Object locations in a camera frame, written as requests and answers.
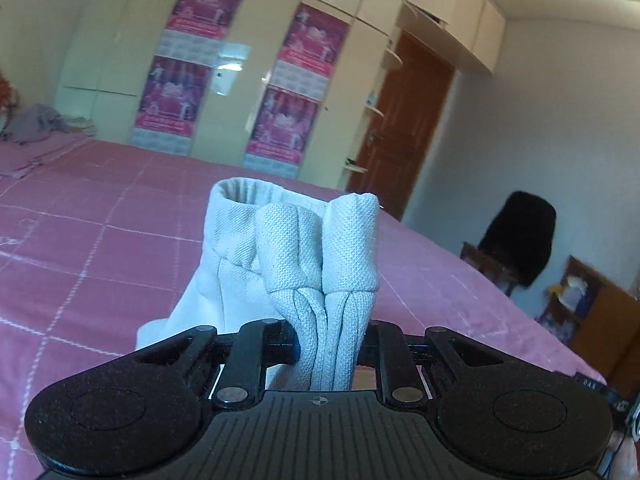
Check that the orange fabric item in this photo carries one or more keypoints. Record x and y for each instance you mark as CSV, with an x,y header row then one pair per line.
x,y
7,92

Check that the wooden chair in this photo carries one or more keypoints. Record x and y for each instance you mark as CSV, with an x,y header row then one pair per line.
x,y
480,260

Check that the small blue object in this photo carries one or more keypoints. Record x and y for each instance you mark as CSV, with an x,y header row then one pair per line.
x,y
372,98

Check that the cream wardrobe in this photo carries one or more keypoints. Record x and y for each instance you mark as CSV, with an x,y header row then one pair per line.
x,y
250,35

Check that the wooden cabinet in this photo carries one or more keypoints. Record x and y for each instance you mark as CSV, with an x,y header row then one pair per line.
x,y
612,320

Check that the pink wall poster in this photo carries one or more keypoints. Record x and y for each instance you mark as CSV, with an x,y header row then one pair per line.
x,y
207,7
282,127
172,100
316,40

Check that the colourful soft toys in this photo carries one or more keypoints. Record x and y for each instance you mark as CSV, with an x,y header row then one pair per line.
x,y
575,295

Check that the brown wooden door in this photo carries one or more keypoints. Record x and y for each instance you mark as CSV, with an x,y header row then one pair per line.
x,y
410,125

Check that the black garment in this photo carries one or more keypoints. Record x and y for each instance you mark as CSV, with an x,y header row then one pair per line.
x,y
520,235

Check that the grey clothes pile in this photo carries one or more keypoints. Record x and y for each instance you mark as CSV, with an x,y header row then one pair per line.
x,y
35,122

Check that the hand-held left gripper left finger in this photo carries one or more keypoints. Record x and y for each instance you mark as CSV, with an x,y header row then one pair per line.
x,y
277,342

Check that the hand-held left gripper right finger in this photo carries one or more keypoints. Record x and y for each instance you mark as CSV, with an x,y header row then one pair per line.
x,y
387,345

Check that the small dark object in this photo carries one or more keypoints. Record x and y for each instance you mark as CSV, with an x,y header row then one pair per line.
x,y
351,163

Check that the pink checked bedspread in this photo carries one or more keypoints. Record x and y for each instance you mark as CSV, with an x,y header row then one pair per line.
x,y
100,260

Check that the white pants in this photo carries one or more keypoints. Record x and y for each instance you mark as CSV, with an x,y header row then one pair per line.
x,y
295,240

